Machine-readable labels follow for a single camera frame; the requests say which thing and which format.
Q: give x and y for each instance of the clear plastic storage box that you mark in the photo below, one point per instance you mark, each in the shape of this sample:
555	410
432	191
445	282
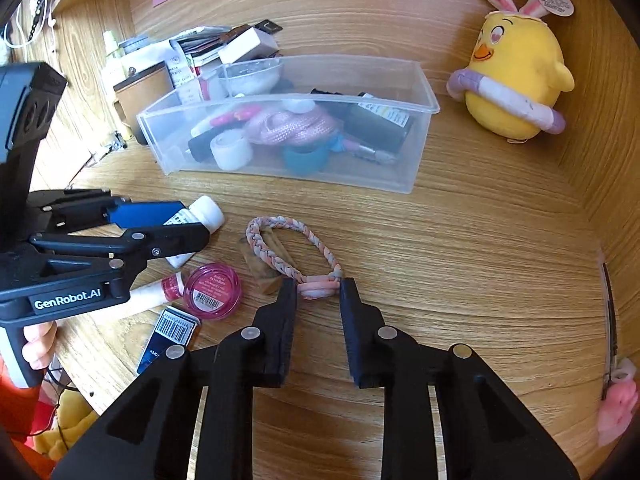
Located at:
350	175

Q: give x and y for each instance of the pink round tin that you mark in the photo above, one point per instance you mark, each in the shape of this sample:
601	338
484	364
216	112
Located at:
212	291

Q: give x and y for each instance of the brown ceramic mug with lid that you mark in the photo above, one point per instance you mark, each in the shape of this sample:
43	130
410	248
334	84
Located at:
145	90

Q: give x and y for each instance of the yellow chick plush toy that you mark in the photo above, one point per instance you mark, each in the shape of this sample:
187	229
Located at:
515	75

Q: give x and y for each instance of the pinkish tube with white cap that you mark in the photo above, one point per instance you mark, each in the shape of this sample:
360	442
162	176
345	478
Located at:
150	292

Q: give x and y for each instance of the dark spray bottle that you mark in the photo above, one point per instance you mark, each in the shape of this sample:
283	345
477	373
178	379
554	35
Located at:
375	130

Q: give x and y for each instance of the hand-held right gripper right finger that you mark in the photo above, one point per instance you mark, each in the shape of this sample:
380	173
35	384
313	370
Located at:
357	330

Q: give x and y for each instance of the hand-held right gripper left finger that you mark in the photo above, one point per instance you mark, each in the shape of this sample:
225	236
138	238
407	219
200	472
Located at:
280	330

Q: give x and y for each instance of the pink paw charm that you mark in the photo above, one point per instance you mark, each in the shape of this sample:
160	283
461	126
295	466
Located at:
617	405

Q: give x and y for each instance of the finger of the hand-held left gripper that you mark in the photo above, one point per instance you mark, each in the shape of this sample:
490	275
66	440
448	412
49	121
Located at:
170	241
145	212

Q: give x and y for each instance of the stack of papers and booklets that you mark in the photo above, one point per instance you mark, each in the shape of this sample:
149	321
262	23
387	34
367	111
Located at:
175	55

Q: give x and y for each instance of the small white box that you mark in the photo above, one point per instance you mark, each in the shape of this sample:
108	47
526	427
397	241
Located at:
245	45

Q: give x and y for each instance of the person's left hand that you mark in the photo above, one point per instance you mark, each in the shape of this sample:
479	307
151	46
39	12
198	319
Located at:
40	345

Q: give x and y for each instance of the white ointment tube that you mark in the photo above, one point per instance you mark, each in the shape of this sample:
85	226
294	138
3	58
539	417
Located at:
202	127

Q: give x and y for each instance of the white tape roll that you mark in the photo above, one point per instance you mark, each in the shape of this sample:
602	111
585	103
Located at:
230	152

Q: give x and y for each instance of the dark blue box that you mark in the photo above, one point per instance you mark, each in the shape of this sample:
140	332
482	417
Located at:
170	332

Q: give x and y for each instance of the yellow cloth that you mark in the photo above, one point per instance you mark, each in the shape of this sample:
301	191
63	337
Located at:
70	425

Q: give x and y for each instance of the white pill bottle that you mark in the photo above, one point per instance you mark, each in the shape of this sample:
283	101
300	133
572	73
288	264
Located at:
205	212

